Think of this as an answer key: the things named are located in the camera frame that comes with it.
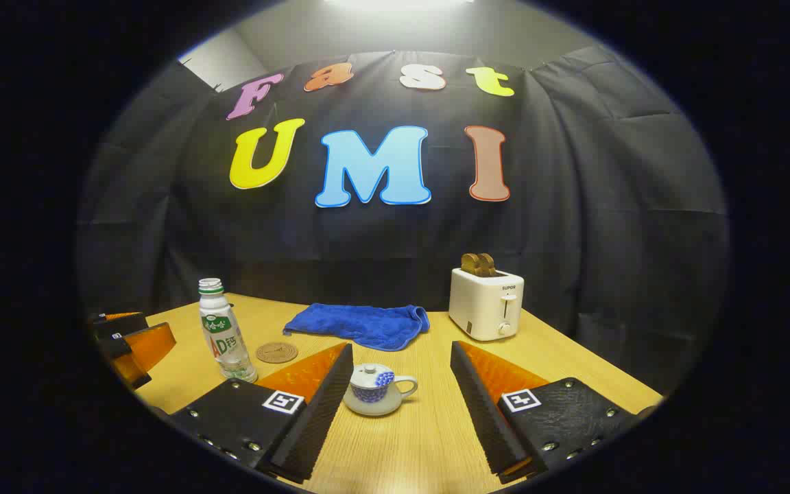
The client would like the white teacup blue pattern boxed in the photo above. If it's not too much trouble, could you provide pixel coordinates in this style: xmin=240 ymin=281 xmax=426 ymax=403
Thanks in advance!
xmin=343 ymin=374 xmax=419 ymax=417

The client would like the white teacup lid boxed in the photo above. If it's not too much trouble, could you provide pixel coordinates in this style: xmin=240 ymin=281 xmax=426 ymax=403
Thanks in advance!
xmin=350 ymin=363 xmax=396 ymax=388

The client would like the blue cloth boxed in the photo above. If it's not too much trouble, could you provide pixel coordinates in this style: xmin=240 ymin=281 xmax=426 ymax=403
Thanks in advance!
xmin=283 ymin=303 xmax=431 ymax=352

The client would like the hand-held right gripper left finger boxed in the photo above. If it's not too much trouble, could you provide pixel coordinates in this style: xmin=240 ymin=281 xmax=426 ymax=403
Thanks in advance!
xmin=169 ymin=342 xmax=355 ymax=484

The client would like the round brown coaster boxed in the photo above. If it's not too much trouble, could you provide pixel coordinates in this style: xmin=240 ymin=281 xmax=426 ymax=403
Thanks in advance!
xmin=256 ymin=342 xmax=299 ymax=364

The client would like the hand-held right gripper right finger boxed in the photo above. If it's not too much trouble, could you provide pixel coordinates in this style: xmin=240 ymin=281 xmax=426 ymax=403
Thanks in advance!
xmin=450 ymin=340 xmax=644 ymax=485

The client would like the white water bottle green label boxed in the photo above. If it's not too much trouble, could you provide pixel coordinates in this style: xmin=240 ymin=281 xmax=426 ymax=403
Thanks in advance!
xmin=198 ymin=278 xmax=259 ymax=383

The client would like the black backdrop cloth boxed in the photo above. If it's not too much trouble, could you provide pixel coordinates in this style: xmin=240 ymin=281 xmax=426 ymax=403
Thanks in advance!
xmin=76 ymin=48 xmax=732 ymax=395

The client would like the white toaster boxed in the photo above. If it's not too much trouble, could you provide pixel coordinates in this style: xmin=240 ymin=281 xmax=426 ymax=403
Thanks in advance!
xmin=448 ymin=268 xmax=525 ymax=342

